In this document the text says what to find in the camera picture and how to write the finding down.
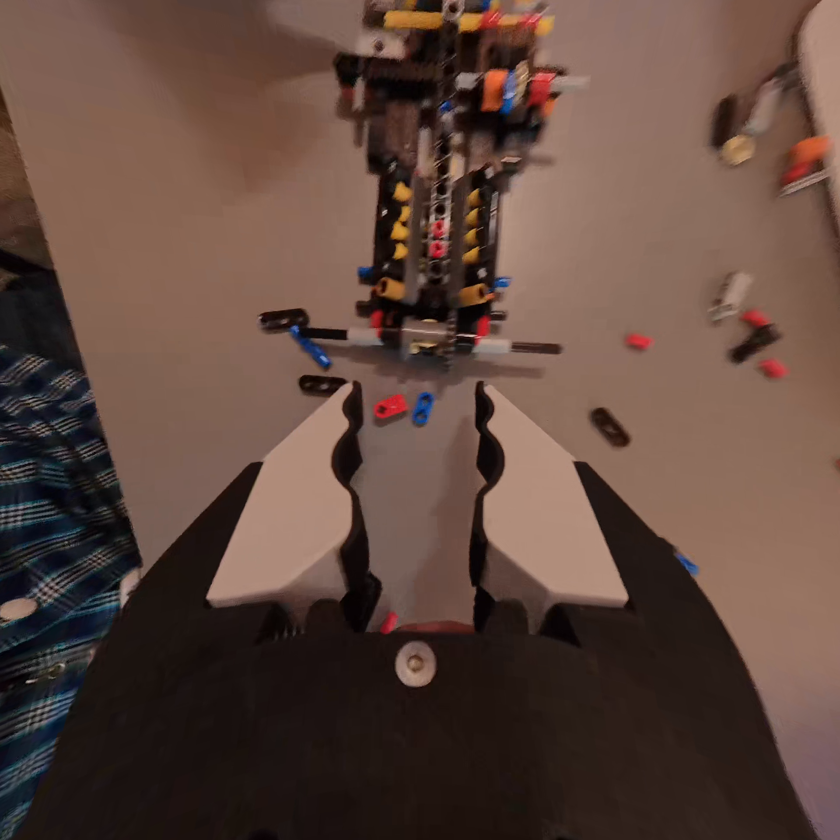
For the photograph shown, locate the white book stand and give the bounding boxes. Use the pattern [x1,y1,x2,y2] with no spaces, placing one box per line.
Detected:
[794,0,840,240]

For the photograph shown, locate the orange lego piece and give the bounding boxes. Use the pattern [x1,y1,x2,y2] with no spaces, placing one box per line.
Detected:
[781,134,833,181]

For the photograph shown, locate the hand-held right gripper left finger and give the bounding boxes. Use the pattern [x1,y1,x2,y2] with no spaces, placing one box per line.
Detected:
[205,381,382,634]

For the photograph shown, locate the blue lego axle pin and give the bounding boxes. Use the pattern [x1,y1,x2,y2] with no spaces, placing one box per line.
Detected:
[289,325,333,370]

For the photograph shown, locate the person's plaid shirt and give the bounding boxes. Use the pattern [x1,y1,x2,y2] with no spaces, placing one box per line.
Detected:
[0,252,144,840]

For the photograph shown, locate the light grey lego connector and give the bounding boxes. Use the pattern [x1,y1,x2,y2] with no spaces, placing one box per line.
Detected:
[707,271,754,326]
[745,77,791,137]

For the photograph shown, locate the black lego pin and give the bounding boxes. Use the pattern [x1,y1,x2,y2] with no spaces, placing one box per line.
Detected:
[710,95,739,148]

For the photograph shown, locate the lego car chassis model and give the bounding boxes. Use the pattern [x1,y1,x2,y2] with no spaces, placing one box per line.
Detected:
[331,0,592,375]

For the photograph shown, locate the black lego connector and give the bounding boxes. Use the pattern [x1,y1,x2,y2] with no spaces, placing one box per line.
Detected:
[727,325,783,365]

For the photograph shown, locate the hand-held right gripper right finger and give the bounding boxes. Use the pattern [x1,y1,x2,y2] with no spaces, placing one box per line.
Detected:
[469,381,631,634]

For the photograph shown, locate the black three-hole lego liftarm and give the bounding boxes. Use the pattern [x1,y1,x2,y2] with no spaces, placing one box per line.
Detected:
[588,407,632,449]

